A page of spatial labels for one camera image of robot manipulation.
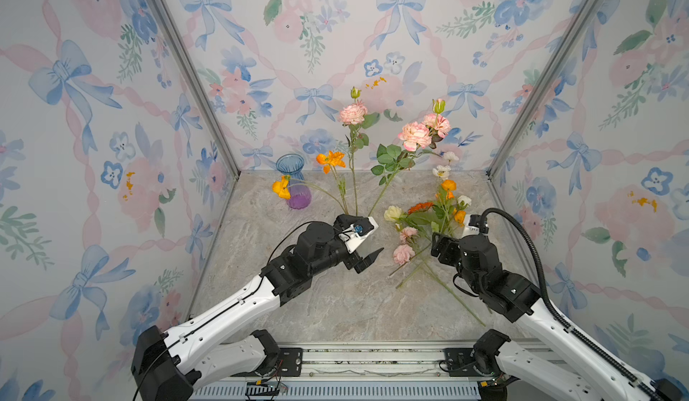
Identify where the left aluminium corner post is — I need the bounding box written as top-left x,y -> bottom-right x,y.
147,0 -> 240,180

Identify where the blue purple glass vase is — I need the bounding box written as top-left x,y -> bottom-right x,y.
273,154 -> 311,210

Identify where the orange poppy flower stem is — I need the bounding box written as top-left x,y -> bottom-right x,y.
272,154 -> 349,214

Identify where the aluminium corner post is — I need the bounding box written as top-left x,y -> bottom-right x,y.
147,0 -> 240,180
486,0 -> 604,180

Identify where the pink carnation single stem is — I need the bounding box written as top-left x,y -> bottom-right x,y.
338,86 -> 380,216

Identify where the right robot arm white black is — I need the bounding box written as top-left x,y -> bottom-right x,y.
431,233 -> 683,400

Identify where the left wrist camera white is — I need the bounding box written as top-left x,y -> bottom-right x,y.
341,216 -> 379,254

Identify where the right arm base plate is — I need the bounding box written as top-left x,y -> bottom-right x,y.
439,348 -> 501,379

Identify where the right aluminium corner post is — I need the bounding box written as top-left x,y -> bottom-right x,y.
486,0 -> 604,180

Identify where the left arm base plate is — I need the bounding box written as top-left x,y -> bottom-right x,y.
234,347 -> 304,379

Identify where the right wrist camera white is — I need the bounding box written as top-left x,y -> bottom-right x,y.
462,214 -> 484,237

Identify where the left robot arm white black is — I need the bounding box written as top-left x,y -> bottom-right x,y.
131,214 -> 380,400

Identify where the pink rose stem with leaves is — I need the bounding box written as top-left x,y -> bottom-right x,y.
368,99 -> 451,216

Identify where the black corrugated cable hose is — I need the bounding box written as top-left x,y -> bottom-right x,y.
477,206 -> 674,401

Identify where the white flower stem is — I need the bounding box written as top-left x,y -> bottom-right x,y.
432,151 -> 459,181

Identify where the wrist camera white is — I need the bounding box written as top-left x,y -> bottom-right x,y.
462,214 -> 484,237
341,216 -> 379,254

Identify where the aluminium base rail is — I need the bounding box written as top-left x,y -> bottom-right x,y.
187,340 -> 539,401

